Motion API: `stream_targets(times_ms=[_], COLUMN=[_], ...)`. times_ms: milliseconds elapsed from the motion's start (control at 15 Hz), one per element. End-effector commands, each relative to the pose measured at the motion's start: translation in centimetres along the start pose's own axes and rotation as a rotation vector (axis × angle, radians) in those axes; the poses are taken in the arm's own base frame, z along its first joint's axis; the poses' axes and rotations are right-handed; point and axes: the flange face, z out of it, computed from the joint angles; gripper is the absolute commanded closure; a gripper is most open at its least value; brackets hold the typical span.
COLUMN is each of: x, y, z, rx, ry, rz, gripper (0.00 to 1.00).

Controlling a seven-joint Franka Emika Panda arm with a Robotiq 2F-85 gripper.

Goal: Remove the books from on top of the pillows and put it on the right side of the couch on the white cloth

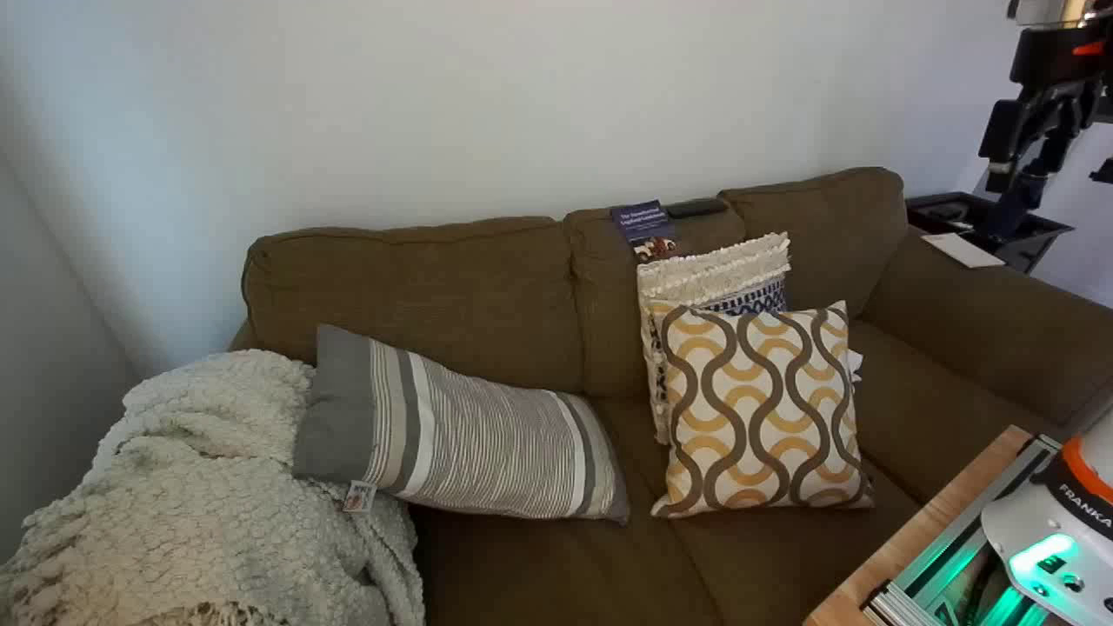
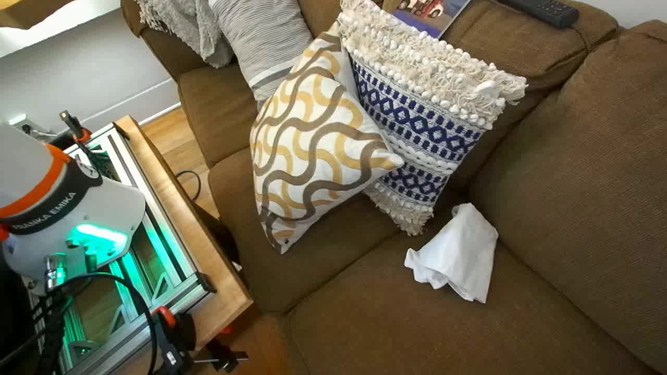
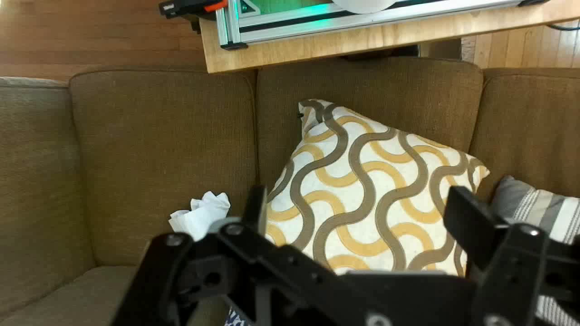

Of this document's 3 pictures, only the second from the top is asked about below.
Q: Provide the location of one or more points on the blue paperback book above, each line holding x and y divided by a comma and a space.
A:
434, 17

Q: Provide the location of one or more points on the white orange robot arm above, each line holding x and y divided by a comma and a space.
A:
58, 211

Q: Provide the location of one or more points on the white crumpled cloth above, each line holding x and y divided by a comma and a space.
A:
459, 255

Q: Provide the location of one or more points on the gold wave pattern pillow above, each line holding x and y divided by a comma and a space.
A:
314, 147

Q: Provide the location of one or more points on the blue white tufted pillow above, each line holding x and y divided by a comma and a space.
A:
430, 99

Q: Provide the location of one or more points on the wooden side table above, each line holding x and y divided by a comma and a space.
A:
228, 297

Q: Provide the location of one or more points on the grey striped pillow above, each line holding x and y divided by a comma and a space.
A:
267, 37

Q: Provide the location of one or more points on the orange black bar clamp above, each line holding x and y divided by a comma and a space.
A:
177, 338

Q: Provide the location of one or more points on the grey knitted throw blanket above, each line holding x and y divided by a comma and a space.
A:
193, 21

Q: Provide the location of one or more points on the brown fabric sofa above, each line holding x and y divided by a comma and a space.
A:
574, 180

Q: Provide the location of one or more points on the black remote control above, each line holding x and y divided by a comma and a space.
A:
553, 14

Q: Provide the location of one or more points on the orange handled clamp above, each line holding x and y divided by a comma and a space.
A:
79, 132

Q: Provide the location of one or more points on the aluminium extrusion frame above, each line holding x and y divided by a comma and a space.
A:
109, 324

